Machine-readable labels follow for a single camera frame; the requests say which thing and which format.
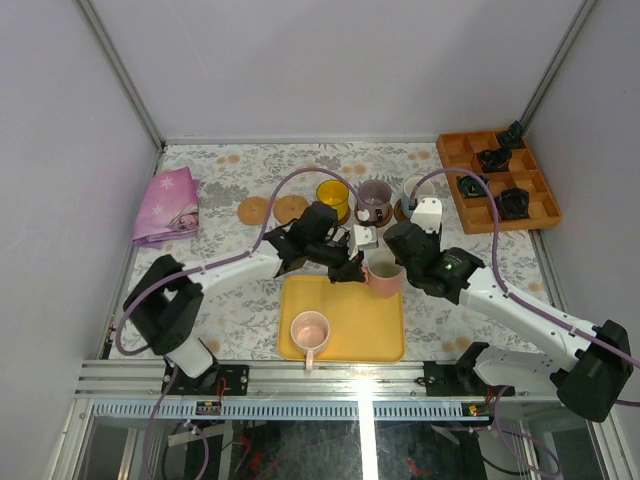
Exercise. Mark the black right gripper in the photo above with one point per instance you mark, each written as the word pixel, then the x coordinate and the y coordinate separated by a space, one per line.
pixel 436 237

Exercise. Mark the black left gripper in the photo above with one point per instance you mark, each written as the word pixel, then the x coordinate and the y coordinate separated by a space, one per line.
pixel 347 265

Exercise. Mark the light woven coaster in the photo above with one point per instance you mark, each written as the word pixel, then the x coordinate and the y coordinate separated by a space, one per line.
pixel 289 208
pixel 253 210

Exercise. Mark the cream mug pink handle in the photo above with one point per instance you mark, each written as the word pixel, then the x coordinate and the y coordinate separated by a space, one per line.
pixel 383 276

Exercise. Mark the dark brown wooden coaster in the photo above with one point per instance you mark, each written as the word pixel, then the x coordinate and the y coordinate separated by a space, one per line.
pixel 373 215
pixel 399 213
pixel 341 221

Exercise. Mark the yellow glass cup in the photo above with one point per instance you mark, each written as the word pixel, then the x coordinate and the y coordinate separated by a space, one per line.
pixel 335 194

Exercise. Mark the blue mug cream inside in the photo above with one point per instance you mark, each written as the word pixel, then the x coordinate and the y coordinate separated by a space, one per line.
pixel 413 191

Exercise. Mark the purple mug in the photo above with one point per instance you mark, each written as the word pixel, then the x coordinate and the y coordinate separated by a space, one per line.
pixel 374 192

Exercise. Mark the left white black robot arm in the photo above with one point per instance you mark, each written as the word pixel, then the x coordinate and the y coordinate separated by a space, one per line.
pixel 165 303

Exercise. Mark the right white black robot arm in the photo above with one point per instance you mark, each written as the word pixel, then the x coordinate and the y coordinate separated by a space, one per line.
pixel 587 365

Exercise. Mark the black object in tray left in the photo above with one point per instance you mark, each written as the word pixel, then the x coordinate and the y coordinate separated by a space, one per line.
pixel 469 187

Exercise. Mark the black object in tray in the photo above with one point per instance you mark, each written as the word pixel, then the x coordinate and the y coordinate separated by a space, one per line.
pixel 513 204
pixel 494 161
pixel 469 187
pixel 512 137

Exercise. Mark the yellow plastic tray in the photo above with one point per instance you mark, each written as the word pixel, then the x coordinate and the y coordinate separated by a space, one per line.
pixel 364 328

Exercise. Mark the black object in tray front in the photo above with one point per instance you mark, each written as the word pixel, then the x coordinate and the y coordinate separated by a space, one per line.
pixel 513 204

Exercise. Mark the orange compartment tray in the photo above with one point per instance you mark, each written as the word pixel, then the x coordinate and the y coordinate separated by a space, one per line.
pixel 458 151

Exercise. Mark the black object in tray middle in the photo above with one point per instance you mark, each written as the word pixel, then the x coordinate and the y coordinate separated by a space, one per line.
pixel 494 161

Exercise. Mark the pink star cloth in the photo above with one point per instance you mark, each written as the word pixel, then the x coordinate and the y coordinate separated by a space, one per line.
pixel 169 209

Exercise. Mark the black object in tray back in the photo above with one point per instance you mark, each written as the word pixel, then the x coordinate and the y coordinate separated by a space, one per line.
pixel 512 137

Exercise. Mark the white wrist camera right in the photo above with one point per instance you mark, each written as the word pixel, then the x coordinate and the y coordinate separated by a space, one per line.
pixel 428 214

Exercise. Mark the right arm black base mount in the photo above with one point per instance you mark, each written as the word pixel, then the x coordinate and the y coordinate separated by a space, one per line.
pixel 458 379

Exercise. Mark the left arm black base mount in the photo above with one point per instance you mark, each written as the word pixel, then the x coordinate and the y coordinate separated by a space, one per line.
pixel 219 380

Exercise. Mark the aluminium front rail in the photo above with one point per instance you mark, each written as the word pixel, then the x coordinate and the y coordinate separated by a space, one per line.
pixel 143 379

